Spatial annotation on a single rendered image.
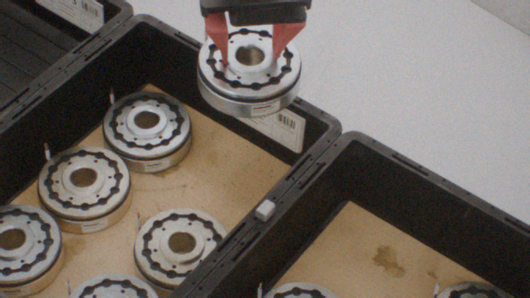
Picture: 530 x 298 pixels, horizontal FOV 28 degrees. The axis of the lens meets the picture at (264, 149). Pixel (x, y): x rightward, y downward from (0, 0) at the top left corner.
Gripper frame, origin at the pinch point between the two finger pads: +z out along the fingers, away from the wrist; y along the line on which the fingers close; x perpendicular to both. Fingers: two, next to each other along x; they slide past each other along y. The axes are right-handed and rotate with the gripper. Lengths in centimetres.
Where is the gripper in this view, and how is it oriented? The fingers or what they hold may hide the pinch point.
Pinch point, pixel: (250, 52)
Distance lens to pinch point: 104.2
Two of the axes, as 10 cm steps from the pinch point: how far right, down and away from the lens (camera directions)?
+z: -0.4, 6.5, 7.6
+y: 9.9, -0.9, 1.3
